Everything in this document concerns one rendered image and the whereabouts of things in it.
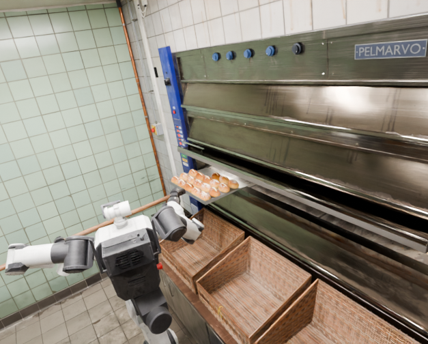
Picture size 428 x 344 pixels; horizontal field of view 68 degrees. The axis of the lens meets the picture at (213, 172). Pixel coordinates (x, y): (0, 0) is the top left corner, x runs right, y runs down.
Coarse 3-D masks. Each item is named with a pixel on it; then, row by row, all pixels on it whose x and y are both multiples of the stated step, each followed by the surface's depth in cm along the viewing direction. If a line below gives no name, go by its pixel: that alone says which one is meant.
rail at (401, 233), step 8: (192, 152) 224; (216, 160) 200; (232, 168) 186; (248, 176) 174; (256, 176) 168; (272, 184) 158; (280, 184) 155; (296, 192) 145; (312, 200) 138; (320, 200) 135; (336, 208) 128; (344, 208) 126; (352, 216) 122; (360, 216) 119; (376, 224) 114; (384, 224) 112; (392, 232) 110; (400, 232) 107; (408, 232) 106; (416, 240) 103; (424, 240) 101
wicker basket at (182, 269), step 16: (208, 224) 263; (224, 224) 244; (208, 240) 266; (224, 240) 246; (240, 240) 224; (192, 256) 251; (208, 256) 248; (224, 256) 219; (176, 272) 235; (192, 272) 233; (192, 288) 214
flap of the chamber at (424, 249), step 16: (208, 160) 208; (224, 160) 207; (240, 160) 206; (240, 176) 180; (272, 176) 173; (288, 176) 172; (288, 192) 150; (304, 192) 149; (320, 192) 148; (336, 192) 148; (320, 208) 135; (352, 208) 130; (368, 208) 130; (384, 208) 130; (368, 224) 117; (400, 224) 116; (416, 224) 116; (400, 240) 108
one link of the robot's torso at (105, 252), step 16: (128, 224) 148; (144, 224) 146; (96, 240) 142; (112, 240) 137; (128, 240) 135; (144, 240) 133; (96, 256) 135; (112, 256) 128; (128, 256) 130; (144, 256) 146; (112, 272) 130; (128, 272) 133; (144, 272) 137; (128, 288) 138; (144, 288) 142
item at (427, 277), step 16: (240, 192) 216; (256, 192) 206; (272, 208) 190; (288, 208) 181; (304, 224) 170; (320, 224) 162; (352, 240) 146; (368, 240) 144; (384, 256) 134; (400, 256) 132; (416, 272) 123
